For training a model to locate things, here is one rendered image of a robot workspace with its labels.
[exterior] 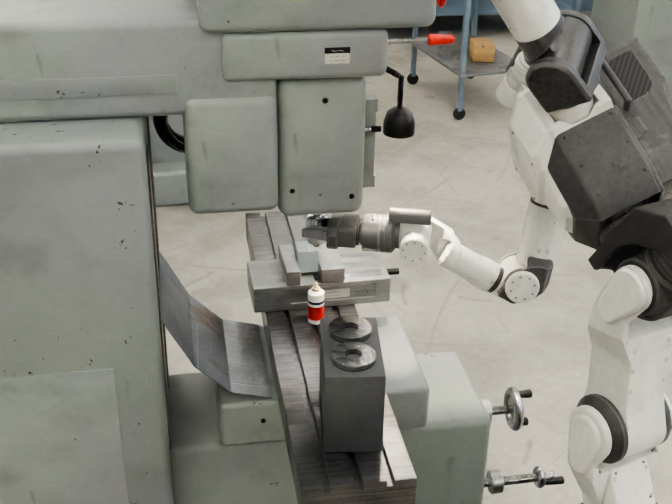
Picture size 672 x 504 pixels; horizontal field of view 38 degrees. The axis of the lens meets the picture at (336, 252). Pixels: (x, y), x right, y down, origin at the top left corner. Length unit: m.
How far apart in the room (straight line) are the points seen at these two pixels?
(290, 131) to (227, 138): 0.13
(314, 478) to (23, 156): 0.83
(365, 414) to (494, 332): 2.31
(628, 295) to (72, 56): 1.14
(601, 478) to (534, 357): 2.04
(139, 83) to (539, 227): 0.92
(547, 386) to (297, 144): 2.14
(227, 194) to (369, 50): 0.42
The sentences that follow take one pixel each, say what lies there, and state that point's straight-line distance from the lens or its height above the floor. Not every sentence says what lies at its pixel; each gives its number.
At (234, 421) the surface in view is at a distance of 2.33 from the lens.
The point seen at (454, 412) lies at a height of 0.76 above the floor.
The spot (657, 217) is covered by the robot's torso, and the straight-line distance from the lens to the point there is 1.81.
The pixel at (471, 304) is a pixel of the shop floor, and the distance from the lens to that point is 4.43.
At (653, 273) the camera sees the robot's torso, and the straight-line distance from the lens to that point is 1.84.
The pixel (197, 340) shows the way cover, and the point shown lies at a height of 0.98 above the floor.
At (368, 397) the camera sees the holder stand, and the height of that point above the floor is 1.10.
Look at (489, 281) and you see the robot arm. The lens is 2.27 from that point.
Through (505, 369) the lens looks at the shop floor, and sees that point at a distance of 4.03.
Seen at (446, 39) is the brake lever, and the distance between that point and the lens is 2.06.
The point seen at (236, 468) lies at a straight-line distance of 2.43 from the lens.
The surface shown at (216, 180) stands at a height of 1.42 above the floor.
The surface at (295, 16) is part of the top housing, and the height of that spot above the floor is 1.76.
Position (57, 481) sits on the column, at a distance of 2.34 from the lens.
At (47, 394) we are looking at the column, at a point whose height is 1.00.
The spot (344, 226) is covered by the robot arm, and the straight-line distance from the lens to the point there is 2.23.
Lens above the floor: 2.26
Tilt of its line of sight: 28 degrees down
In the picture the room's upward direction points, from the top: 1 degrees clockwise
